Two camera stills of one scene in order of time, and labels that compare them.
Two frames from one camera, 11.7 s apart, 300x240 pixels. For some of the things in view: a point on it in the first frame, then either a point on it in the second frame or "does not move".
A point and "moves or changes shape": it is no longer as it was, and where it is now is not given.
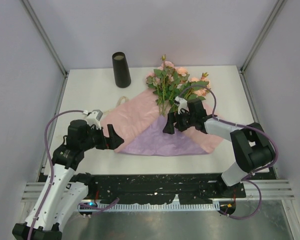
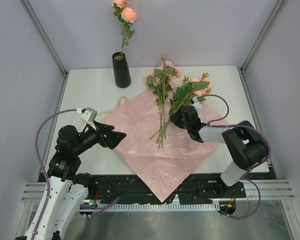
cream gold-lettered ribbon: [118, 104] does not move
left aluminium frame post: [48, 41] does not move
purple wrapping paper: [141, 126] moves or changes shape
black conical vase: [122, 75] does not move
